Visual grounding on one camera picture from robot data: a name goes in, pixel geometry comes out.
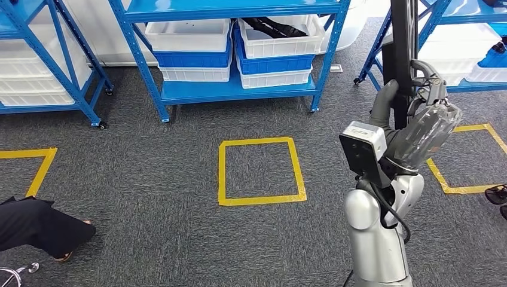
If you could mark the yellow floor tape square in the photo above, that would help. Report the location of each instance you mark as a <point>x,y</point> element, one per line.
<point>438,176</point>
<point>257,142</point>

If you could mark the black parts in crate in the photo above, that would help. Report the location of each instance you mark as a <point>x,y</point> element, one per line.
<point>273,27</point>

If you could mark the person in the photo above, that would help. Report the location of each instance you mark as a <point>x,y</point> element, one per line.
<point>35,226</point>

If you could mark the white floor socket cover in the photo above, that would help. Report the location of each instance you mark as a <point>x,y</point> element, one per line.
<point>336,68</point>

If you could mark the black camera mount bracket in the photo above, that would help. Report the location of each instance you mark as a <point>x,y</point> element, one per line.
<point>376,178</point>

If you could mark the blue metal shelf rack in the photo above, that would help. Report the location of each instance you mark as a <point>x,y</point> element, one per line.
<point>237,89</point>
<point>39,109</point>
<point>467,14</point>

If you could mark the chrome chair base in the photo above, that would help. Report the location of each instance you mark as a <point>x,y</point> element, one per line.
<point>35,267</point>

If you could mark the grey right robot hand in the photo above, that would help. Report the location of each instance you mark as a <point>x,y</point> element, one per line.
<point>424,138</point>

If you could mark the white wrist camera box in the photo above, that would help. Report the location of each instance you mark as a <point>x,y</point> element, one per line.
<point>362,136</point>

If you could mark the black part in crate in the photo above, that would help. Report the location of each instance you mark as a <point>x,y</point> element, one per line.
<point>500,46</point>

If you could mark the black plastic frame part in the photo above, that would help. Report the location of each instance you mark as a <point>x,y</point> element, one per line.
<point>400,39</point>

